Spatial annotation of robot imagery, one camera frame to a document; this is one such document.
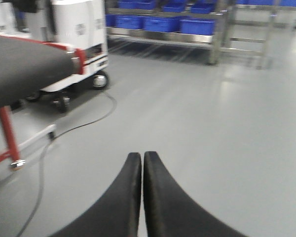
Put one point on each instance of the steel shelf rack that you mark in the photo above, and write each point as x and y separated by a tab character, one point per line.
242	27

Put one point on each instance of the blue plastic bin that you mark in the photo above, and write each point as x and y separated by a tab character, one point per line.
133	22
162	24
197	27

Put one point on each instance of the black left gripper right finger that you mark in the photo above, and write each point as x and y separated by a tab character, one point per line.
170	211

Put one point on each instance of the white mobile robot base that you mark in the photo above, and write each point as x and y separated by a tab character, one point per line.
76	26

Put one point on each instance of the grey conveyor belt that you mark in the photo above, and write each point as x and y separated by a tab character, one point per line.
26	67

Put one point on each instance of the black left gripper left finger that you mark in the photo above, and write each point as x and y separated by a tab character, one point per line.
116	213

